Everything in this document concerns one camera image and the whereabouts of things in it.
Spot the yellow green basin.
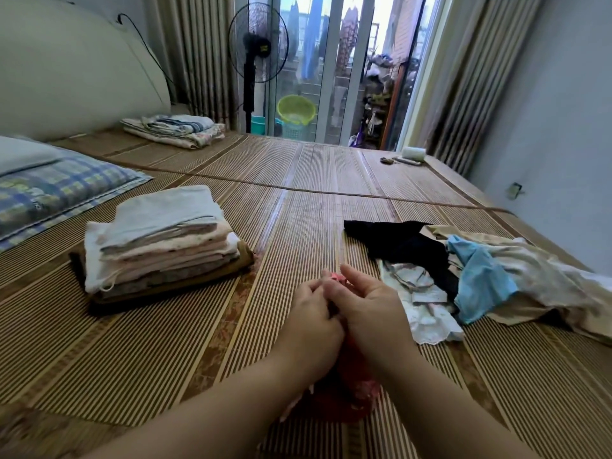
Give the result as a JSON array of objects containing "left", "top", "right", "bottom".
[{"left": 276, "top": 94, "right": 317, "bottom": 127}]

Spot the black red garment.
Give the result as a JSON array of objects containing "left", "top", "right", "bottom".
[{"left": 343, "top": 219, "right": 462, "bottom": 304}]

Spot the cluttered balcony shelf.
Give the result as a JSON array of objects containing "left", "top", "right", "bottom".
[{"left": 354, "top": 52, "right": 396, "bottom": 149}]

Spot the blue plaid pillow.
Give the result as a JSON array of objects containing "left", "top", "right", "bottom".
[{"left": 0, "top": 152, "right": 154, "bottom": 252}]

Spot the cream padded headboard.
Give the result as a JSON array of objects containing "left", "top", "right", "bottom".
[{"left": 0, "top": 0, "right": 175, "bottom": 142}]

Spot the bamboo bed mat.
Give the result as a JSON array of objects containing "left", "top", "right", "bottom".
[{"left": 0, "top": 129, "right": 612, "bottom": 459}]

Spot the black standing fan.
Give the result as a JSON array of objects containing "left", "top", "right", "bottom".
[{"left": 228, "top": 3, "right": 290, "bottom": 135}]

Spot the person's left hand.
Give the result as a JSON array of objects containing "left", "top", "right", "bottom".
[{"left": 272, "top": 277, "right": 346, "bottom": 386}]

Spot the person's right hand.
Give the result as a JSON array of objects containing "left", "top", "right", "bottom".
[{"left": 323, "top": 263, "right": 420, "bottom": 374}]

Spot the folded striped blanket stack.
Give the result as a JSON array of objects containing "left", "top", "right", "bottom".
[{"left": 120, "top": 113, "right": 228, "bottom": 151}]

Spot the black cable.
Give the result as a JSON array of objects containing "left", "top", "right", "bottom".
[{"left": 117, "top": 12, "right": 178, "bottom": 101}]

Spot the person's left forearm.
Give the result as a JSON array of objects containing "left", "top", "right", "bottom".
[{"left": 81, "top": 353, "right": 312, "bottom": 459}]

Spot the sliding glass balcony door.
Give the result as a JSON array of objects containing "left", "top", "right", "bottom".
[{"left": 253, "top": 0, "right": 441, "bottom": 151}]

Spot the person's right forearm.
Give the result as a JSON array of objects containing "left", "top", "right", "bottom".
[{"left": 377, "top": 349, "right": 537, "bottom": 459}]

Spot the tan beige garment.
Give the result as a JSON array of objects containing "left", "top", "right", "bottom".
[{"left": 421, "top": 223, "right": 612, "bottom": 345}]

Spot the light blue garment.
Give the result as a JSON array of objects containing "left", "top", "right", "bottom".
[{"left": 444, "top": 234, "right": 520, "bottom": 326}]

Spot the small floral white garment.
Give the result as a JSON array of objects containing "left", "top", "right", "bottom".
[{"left": 574, "top": 267, "right": 612, "bottom": 297}]

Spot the red patterned garment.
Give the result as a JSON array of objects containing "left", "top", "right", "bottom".
[{"left": 277, "top": 272, "right": 384, "bottom": 423}]

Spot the beige patterned curtain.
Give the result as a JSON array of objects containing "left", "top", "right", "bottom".
[
  {"left": 425, "top": 0, "right": 546, "bottom": 178},
  {"left": 153, "top": 0, "right": 240, "bottom": 128}
]

